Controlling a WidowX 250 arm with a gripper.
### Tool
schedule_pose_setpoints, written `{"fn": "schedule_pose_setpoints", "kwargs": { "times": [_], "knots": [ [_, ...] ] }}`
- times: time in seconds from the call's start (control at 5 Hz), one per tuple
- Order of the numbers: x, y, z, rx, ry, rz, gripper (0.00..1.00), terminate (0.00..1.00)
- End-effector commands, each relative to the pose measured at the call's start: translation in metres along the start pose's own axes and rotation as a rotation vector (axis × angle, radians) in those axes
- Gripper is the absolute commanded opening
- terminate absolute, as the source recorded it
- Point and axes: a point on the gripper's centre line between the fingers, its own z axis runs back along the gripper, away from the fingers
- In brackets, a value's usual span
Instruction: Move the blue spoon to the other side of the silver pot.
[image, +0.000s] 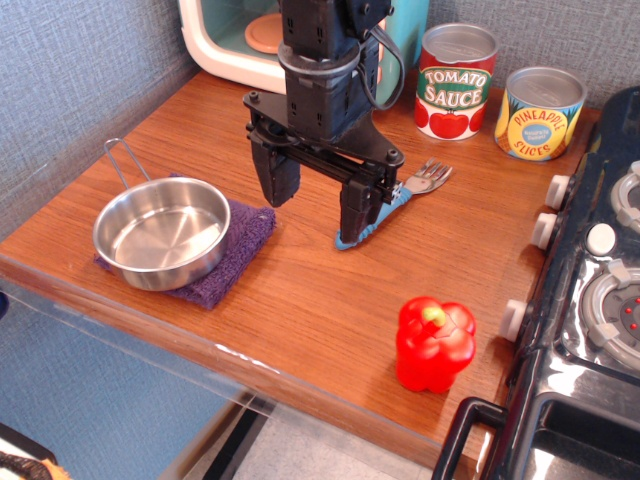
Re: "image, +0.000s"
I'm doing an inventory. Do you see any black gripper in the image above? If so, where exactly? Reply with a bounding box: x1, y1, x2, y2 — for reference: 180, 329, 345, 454
243, 38, 404, 244

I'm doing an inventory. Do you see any blue handled metal spork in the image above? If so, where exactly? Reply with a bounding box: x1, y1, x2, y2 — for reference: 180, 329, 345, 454
335, 158, 453, 250

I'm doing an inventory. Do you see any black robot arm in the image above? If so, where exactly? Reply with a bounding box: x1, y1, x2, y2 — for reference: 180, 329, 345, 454
243, 1, 405, 245

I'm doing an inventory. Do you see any silver metal pot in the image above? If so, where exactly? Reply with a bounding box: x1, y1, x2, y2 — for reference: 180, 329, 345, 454
92, 155, 232, 291

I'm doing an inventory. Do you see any purple knitted cloth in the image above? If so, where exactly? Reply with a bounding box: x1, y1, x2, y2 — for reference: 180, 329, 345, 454
96, 199, 276, 309

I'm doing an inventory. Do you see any orange microwave plate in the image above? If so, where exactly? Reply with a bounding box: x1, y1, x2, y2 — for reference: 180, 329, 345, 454
244, 13, 283, 54

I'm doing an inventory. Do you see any toy microwave oven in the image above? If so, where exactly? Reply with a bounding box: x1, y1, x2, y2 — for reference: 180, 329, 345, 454
179, 1, 429, 106

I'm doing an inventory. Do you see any tomato sauce can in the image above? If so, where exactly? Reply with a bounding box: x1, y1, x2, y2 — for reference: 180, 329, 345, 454
414, 23, 498, 141

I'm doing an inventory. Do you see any red toy bell pepper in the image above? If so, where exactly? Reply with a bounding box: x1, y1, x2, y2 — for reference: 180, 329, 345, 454
396, 296, 476, 393

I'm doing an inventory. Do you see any white stove knob middle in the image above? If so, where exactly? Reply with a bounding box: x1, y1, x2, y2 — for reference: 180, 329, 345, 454
530, 213, 557, 250

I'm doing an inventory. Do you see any white stove knob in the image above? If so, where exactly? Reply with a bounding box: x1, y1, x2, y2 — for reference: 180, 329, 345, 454
499, 299, 528, 342
545, 175, 571, 211
530, 213, 557, 250

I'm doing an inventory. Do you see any white stove knob lower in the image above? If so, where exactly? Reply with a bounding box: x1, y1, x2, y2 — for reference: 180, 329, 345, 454
499, 299, 528, 342

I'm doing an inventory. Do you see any pineapple slices can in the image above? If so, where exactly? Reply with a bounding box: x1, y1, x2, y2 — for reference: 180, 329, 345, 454
494, 66, 587, 162

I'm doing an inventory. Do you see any white stove knob upper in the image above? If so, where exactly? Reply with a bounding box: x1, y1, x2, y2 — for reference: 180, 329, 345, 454
545, 175, 571, 211

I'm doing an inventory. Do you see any black toy stove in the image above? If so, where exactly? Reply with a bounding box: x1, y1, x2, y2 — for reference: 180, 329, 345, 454
433, 87, 639, 479

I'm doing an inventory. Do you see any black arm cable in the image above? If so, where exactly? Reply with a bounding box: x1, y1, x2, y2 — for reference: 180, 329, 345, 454
357, 24, 407, 112

